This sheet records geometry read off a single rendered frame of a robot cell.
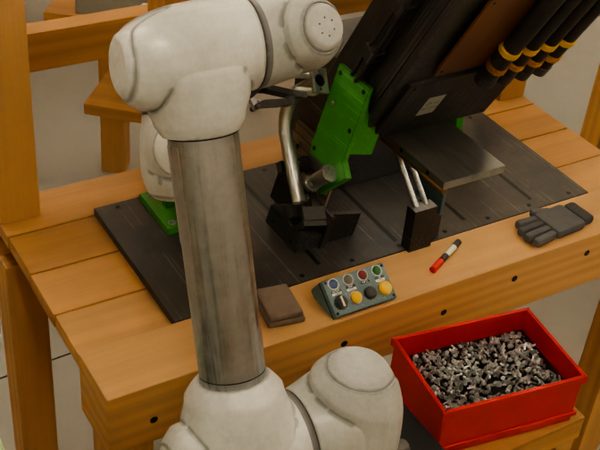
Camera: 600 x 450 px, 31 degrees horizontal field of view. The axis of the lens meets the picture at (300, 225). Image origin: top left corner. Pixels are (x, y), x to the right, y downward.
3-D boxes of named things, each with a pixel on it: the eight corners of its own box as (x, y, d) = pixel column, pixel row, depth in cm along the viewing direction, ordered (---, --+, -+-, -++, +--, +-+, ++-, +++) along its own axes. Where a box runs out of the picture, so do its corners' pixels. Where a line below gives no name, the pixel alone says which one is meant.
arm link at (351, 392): (412, 477, 176) (434, 381, 163) (316, 514, 168) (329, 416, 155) (362, 411, 187) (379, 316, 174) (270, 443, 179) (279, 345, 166)
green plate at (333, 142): (367, 178, 228) (400, 89, 219) (336, 178, 224) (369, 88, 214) (338, 151, 236) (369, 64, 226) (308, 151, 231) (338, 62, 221)
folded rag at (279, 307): (251, 297, 216) (252, 287, 215) (288, 291, 219) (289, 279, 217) (268, 329, 209) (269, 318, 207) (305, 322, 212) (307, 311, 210)
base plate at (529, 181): (587, 198, 260) (588, 191, 259) (175, 329, 210) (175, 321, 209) (479, 117, 288) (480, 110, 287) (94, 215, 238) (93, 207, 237)
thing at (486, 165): (503, 177, 224) (505, 165, 222) (441, 195, 216) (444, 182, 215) (396, 92, 250) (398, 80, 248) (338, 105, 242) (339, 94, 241)
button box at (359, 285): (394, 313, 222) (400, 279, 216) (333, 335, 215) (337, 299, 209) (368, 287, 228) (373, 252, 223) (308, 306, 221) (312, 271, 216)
